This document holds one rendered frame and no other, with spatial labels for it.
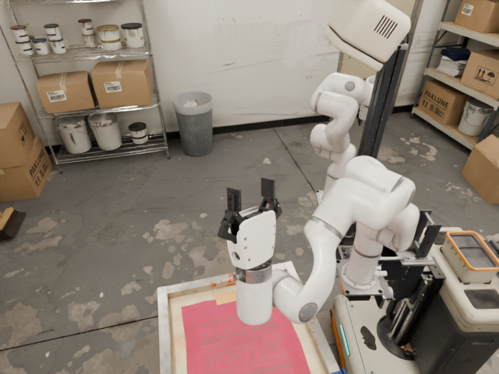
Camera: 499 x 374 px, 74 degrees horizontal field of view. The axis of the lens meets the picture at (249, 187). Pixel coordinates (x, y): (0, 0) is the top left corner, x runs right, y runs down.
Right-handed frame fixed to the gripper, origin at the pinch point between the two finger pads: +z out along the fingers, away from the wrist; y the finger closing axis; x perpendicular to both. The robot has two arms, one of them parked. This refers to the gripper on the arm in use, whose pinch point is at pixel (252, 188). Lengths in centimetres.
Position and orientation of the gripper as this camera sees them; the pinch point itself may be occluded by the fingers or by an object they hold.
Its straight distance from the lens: 62.6
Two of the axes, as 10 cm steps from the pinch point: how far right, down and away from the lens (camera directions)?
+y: 7.0, -2.1, 6.8
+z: -0.2, -9.6, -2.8
